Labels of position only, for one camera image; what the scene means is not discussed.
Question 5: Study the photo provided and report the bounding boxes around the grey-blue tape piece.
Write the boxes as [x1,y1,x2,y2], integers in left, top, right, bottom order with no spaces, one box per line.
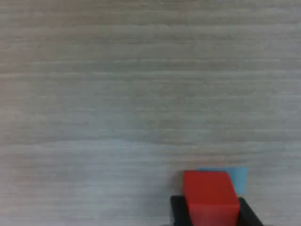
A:
[197,166,248,195]

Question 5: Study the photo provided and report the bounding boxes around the red cube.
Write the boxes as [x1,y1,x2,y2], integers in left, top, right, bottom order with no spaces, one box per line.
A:
[182,170,241,226]

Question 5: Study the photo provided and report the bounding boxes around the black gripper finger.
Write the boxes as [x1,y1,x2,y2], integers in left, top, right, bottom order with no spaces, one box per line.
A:
[169,195,196,226]
[238,197,265,226]

